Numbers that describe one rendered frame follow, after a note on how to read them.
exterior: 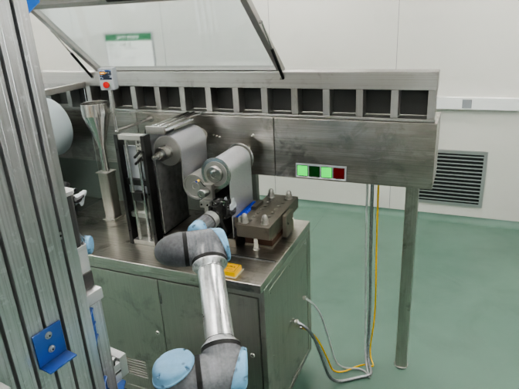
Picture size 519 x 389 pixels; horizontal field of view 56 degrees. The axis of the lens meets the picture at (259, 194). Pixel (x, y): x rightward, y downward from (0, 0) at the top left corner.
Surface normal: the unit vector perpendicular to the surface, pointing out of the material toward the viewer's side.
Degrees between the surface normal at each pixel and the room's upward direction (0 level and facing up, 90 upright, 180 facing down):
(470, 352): 0
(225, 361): 30
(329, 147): 90
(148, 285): 90
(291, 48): 90
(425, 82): 90
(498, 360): 0
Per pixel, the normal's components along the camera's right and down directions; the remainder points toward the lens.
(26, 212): 0.86, 0.15
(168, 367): -0.18, -0.91
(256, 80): -0.39, 0.35
